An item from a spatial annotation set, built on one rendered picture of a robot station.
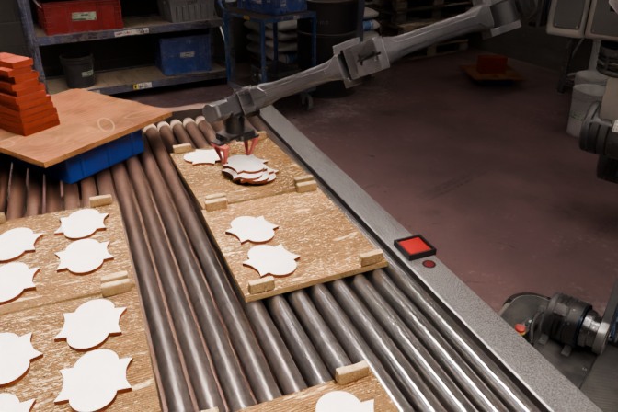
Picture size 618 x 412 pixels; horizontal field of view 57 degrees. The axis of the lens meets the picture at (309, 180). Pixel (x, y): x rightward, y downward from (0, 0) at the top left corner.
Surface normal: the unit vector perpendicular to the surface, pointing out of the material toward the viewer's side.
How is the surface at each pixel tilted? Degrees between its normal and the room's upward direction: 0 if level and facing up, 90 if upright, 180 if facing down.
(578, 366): 0
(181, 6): 96
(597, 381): 0
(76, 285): 0
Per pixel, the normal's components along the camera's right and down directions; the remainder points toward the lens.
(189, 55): 0.44, 0.40
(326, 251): 0.00, -0.90
